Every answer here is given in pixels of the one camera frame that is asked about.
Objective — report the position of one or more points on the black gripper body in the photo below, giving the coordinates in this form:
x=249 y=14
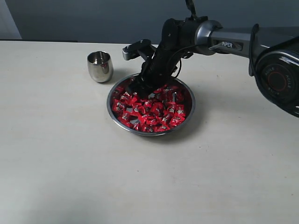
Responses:
x=158 y=70

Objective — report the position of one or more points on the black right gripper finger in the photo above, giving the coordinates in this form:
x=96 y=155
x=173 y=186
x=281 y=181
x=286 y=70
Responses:
x=144 y=92

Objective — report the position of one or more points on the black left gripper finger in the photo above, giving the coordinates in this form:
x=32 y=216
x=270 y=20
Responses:
x=133 y=87

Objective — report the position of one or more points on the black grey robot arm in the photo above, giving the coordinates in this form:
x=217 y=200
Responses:
x=273 y=55

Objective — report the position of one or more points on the steel cup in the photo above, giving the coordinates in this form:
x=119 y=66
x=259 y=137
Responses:
x=100 y=66

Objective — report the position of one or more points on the round steel plate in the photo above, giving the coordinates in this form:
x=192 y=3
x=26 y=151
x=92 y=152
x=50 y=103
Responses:
x=151 y=116

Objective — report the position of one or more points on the red wrapped candy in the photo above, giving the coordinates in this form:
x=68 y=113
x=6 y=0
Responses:
x=118 y=106
x=176 y=121
x=180 y=111
x=125 y=117

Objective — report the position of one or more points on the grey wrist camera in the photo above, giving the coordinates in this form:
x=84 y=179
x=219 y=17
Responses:
x=142 y=48

